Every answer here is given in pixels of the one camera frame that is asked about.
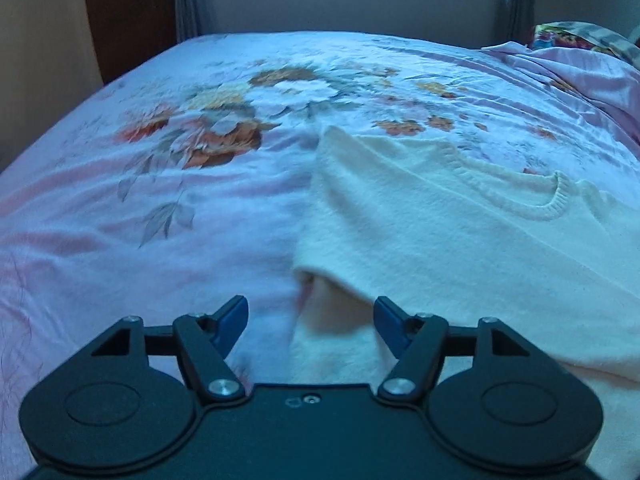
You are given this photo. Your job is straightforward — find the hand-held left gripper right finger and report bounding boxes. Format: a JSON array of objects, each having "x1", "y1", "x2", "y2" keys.
[{"x1": 374, "y1": 296, "x2": 531, "y2": 404}]

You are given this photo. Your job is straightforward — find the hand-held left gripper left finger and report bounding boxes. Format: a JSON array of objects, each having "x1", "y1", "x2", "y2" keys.
[{"x1": 90, "y1": 295, "x2": 249, "y2": 404}]

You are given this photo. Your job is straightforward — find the white knit sweater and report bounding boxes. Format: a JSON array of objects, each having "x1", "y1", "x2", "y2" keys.
[{"x1": 290, "y1": 125, "x2": 640, "y2": 480}]

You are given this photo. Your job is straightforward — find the floral bed sheet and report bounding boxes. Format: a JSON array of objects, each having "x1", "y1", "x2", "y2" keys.
[{"x1": 0, "y1": 30, "x2": 640, "y2": 480}]

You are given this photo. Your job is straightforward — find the pink blanket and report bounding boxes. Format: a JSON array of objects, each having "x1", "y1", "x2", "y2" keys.
[{"x1": 481, "y1": 40, "x2": 640, "y2": 147}]

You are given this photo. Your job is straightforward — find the colourful floral pillow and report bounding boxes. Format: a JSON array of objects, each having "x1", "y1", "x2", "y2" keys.
[{"x1": 530, "y1": 21, "x2": 640, "y2": 68}]

